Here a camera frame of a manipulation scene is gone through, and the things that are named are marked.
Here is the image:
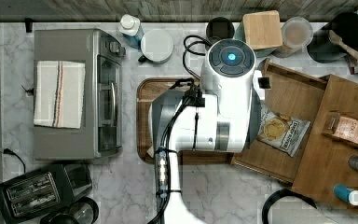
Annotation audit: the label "bamboo drawer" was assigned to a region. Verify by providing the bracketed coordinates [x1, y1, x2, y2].
[231, 58, 327, 184]

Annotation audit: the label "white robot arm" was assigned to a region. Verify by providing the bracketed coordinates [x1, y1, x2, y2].
[147, 39, 265, 224]

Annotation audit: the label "bamboo drawer cabinet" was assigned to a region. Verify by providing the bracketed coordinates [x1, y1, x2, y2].
[292, 75, 358, 214]

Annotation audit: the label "dark wooden tray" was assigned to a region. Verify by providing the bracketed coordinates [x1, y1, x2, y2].
[136, 77, 234, 165]

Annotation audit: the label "white lidded mug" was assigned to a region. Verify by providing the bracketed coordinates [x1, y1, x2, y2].
[138, 29, 173, 64]

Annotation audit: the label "silver toaster oven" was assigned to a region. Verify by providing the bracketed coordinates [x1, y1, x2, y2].
[34, 29, 126, 161]

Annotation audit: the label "dark grey cup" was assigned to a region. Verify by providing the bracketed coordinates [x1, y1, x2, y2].
[206, 17, 235, 43]

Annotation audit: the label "white blue water bottle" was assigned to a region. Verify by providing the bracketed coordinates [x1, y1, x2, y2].
[118, 14, 145, 49]

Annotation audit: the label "potato chips bag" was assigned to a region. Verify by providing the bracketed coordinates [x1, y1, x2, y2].
[257, 105, 310, 157]

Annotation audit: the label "teal canister bamboo lid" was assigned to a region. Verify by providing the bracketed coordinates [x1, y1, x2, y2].
[234, 10, 282, 58]

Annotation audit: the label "striped white dish towel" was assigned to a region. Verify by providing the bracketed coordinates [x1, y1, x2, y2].
[34, 61, 86, 129]

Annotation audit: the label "black round appliance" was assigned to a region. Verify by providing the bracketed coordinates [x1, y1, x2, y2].
[39, 197, 99, 224]

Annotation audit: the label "clear plastic snack jar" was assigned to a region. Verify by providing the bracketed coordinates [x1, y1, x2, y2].
[273, 17, 313, 58]

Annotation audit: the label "bamboo tea organizer box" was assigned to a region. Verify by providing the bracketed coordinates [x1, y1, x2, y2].
[322, 112, 358, 148]

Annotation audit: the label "stash tea bag packets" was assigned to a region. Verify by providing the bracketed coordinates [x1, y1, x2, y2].
[333, 117, 358, 145]

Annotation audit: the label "wooden spoon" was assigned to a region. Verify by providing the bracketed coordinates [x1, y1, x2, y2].
[328, 30, 358, 61]

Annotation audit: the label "black two-slot toaster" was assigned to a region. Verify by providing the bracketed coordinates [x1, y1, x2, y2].
[0, 163, 92, 224]

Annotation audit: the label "black utensil pot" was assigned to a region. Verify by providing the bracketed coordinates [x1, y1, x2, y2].
[306, 11, 358, 64]

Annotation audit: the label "blue spice bottle white cap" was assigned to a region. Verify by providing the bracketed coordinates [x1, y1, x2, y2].
[333, 184, 358, 206]

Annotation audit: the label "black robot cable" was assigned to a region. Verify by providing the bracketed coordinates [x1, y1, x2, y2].
[147, 35, 213, 224]

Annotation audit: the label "black curved cable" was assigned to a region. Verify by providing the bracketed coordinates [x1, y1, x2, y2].
[261, 188, 318, 224]

